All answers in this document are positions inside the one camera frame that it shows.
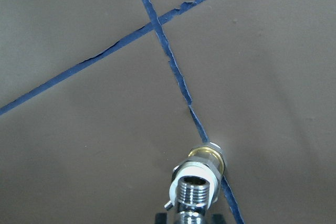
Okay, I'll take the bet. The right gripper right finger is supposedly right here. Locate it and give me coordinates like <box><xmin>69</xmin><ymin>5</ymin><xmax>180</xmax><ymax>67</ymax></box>
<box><xmin>210</xmin><ymin>214</ymin><xmax>227</xmax><ymax>224</ymax></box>

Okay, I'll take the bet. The chrome angle pipe fitting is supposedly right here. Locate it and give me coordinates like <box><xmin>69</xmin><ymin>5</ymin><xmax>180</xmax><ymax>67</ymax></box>
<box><xmin>174</xmin><ymin>176</ymin><xmax>210</xmax><ymax>224</ymax></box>

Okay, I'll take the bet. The white brass PPR valve fitting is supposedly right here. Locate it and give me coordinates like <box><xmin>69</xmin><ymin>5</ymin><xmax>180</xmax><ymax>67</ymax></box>
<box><xmin>164</xmin><ymin>142</ymin><xmax>226</xmax><ymax>210</ymax></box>

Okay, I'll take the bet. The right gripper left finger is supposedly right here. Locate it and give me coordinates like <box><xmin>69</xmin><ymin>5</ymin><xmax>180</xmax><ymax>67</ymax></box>
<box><xmin>154</xmin><ymin>212</ymin><xmax>175</xmax><ymax>224</ymax></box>

